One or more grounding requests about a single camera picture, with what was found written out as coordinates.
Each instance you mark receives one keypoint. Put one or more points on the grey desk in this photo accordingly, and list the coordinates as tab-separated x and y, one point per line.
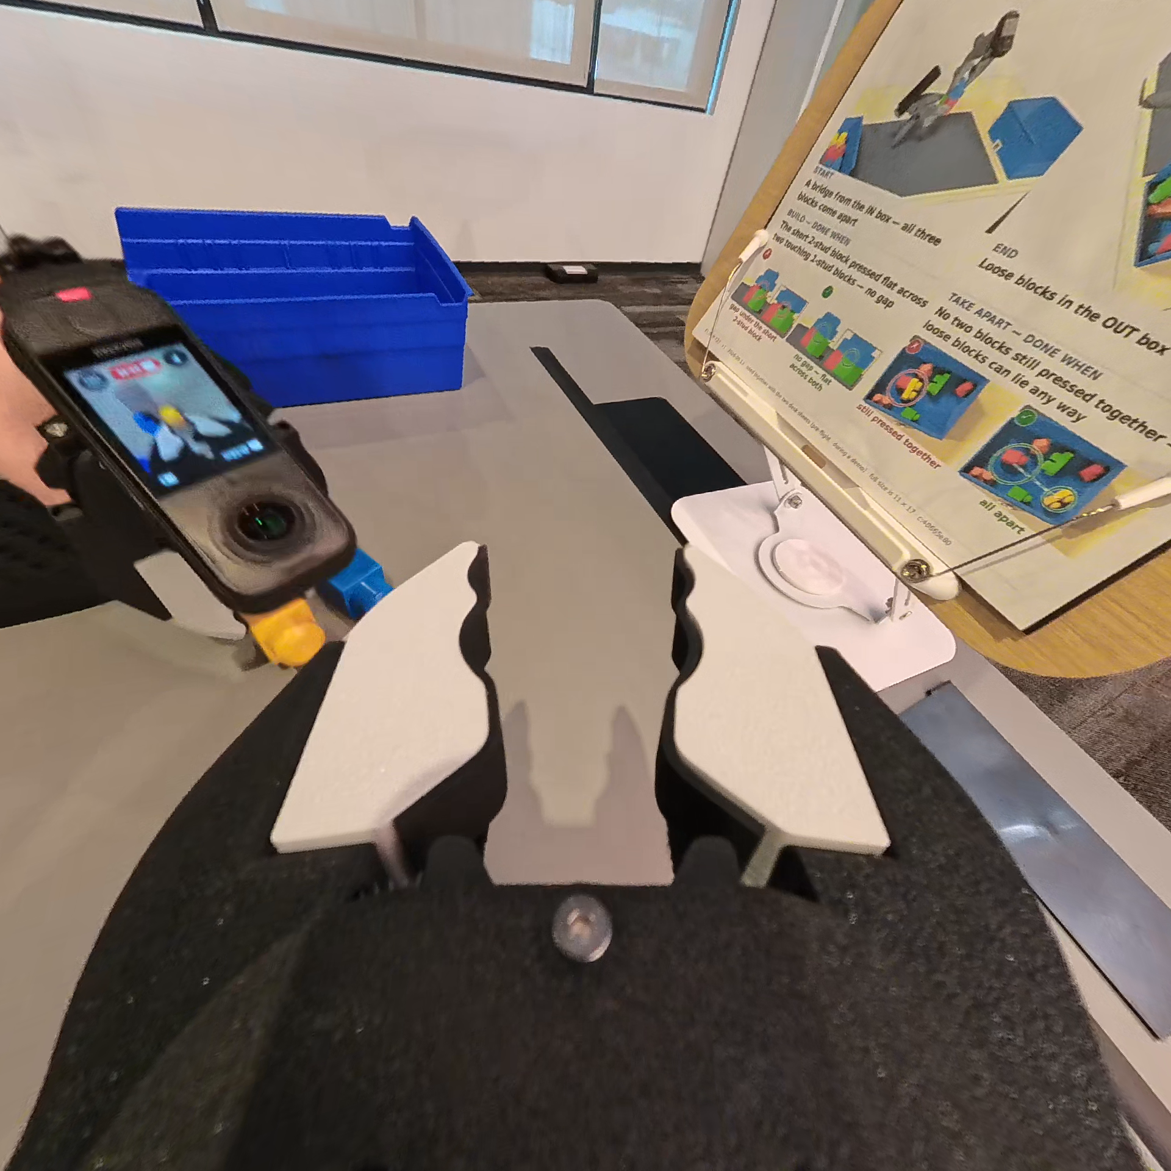
549	458

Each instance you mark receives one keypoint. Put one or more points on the white stand base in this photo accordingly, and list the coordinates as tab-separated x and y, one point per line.
733	530

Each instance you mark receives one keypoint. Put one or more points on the yellow toy block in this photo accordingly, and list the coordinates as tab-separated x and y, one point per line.
289	637

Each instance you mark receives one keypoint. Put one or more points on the blue toy block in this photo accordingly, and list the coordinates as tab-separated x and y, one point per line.
362	582

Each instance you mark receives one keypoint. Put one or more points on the dark flat plate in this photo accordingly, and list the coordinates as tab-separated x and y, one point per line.
668	449
1052	851

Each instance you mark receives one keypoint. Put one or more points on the black mesh armrest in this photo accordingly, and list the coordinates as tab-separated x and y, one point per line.
47	567

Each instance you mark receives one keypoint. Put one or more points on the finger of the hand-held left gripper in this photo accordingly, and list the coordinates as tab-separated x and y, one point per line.
196	600

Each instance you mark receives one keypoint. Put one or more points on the blue plastic bin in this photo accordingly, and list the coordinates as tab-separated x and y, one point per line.
301	302

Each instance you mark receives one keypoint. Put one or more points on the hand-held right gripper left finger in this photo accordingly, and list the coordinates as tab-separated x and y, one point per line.
394	733

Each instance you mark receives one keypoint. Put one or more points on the small black floor device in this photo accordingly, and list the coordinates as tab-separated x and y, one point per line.
573	272

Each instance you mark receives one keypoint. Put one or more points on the instruction poster on board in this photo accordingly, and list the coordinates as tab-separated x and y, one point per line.
1098	632

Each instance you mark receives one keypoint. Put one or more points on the frosted glass window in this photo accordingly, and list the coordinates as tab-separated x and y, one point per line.
412	29

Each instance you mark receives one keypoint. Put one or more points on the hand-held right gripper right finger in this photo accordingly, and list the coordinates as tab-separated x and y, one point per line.
768	733

